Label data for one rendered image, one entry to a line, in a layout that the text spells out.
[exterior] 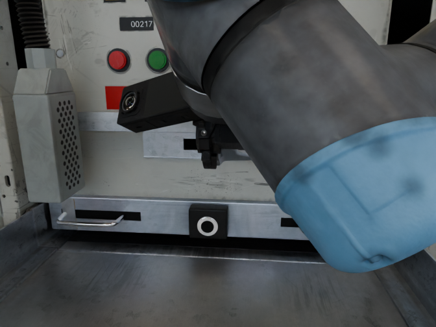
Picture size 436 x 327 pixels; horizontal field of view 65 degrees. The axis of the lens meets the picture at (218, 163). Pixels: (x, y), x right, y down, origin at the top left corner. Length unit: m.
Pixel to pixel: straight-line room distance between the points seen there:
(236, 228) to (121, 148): 0.22
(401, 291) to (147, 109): 0.39
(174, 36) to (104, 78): 0.39
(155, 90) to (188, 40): 0.18
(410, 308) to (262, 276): 0.18
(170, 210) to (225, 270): 0.13
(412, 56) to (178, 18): 0.11
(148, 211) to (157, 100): 0.27
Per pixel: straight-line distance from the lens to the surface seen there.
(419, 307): 0.51
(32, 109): 0.48
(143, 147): 0.55
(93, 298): 0.49
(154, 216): 0.57
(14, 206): 0.63
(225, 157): 0.43
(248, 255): 0.55
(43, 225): 0.64
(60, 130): 0.49
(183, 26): 0.17
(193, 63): 0.17
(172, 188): 0.56
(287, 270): 0.53
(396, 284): 0.54
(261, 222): 0.55
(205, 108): 0.25
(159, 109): 0.33
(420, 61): 0.19
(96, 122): 0.53
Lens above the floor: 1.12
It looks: 15 degrees down
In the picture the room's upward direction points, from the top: straight up
